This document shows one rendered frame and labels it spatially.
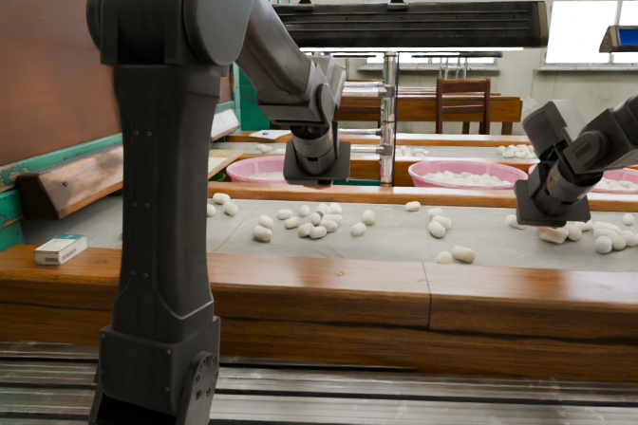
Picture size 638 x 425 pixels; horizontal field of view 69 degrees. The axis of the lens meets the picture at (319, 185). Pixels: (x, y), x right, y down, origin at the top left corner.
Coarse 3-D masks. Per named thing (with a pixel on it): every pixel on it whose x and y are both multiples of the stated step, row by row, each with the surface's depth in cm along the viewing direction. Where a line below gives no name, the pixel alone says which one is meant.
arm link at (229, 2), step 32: (96, 0) 32; (192, 0) 29; (224, 0) 32; (256, 0) 40; (96, 32) 32; (192, 32) 30; (224, 32) 33; (256, 32) 41; (224, 64) 33; (256, 64) 45; (288, 64) 48; (288, 96) 51
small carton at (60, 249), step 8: (56, 240) 63; (64, 240) 63; (72, 240) 63; (80, 240) 64; (40, 248) 60; (48, 248) 60; (56, 248) 60; (64, 248) 61; (72, 248) 62; (80, 248) 64; (40, 256) 60; (48, 256) 60; (56, 256) 60; (64, 256) 61; (72, 256) 62; (40, 264) 60; (48, 264) 60; (56, 264) 60
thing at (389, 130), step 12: (300, 0) 77; (396, 0) 75; (396, 60) 92; (396, 84) 94; (384, 96) 94; (396, 96) 94; (384, 108) 95; (396, 108) 95; (384, 120) 95; (396, 120) 96; (384, 132) 96; (396, 132) 96; (384, 144) 96; (384, 156) 97; (384, 168) 98; (384, 180) 98
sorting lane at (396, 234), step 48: (48, 240) 75; (96, 240) 75; (240, 240) 75; (288, 240) 75; (336, 240) 75; (384, 240) 75; (432, 240) 75; (480, 240) 75; (528, 240) 75; (576, 240) 75
